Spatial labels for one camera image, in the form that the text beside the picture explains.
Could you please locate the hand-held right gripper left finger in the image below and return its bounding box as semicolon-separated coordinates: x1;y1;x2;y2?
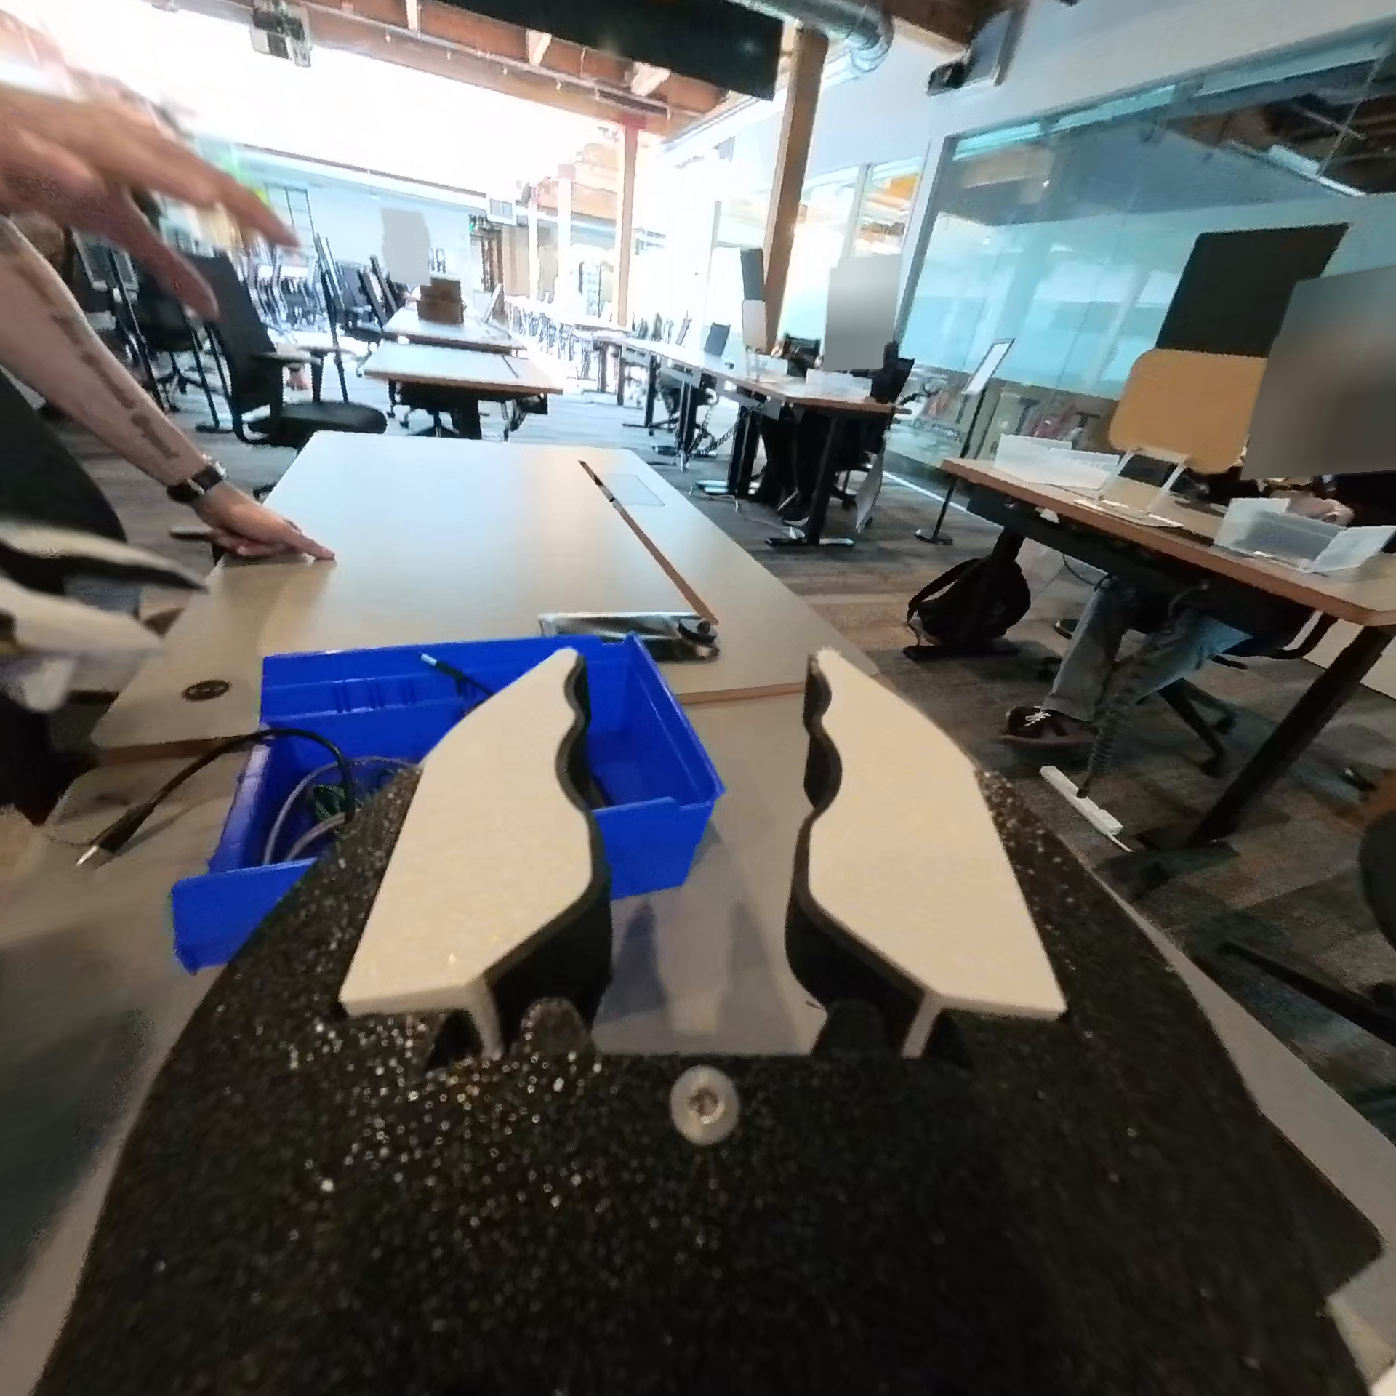
337;646;615;1060

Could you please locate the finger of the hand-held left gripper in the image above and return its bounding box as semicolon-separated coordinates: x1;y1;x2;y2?
0;521;211;599
0;578;167;716

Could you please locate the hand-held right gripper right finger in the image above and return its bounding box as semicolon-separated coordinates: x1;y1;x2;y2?
787;649;1069;1060

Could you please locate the blue plastic bin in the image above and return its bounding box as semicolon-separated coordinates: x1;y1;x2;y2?
170;630;727;975

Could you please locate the another person's forearm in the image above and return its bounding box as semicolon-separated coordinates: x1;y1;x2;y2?
0;213;231;503

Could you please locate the white power strip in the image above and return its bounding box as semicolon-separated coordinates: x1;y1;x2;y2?
1038;764;1136;851

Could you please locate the black flat device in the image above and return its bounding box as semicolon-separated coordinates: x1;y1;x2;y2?
537;607;724;665

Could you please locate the black backpack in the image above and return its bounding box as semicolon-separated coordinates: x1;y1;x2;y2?
903;556;1034;663

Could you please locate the black office chair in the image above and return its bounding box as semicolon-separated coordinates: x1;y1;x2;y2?
199;253;391;450

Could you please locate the wooden office desk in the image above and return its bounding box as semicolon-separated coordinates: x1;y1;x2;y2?
365;343;563;441
381;306;528;357
940;453;1396;852

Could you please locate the clear plastic container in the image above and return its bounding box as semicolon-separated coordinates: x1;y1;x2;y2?
998;434;1126;493
1213;496;1396;576

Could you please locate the clear acrylic stand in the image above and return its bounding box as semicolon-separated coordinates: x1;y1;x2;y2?
1095;445;1193;515

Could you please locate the black floor sign stand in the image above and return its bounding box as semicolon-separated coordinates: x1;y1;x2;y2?
919;338;1017;547

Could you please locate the tan wooden board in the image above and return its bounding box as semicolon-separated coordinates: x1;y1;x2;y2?
1110;349;1248;476

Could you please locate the long office desk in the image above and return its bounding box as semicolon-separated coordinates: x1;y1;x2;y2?
593;332;908;547

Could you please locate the black flat panel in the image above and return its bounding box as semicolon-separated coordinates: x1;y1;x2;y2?
1153;223;1353;362

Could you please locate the wooden column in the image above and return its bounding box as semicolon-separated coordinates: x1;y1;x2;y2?
761;26;830;345

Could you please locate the black hanging panel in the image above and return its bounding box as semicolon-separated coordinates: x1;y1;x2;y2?
436;0;787;102

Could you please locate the grey coiled cable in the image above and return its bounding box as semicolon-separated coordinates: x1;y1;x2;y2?
256;764;384;864

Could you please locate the black usb cable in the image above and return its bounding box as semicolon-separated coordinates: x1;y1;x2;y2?
74;729;367;871

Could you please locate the black wall speaker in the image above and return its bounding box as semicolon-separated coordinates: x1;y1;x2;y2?
926;10;1027;95

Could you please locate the metal ceiling duct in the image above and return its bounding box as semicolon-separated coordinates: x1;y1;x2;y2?
752;0;899;67

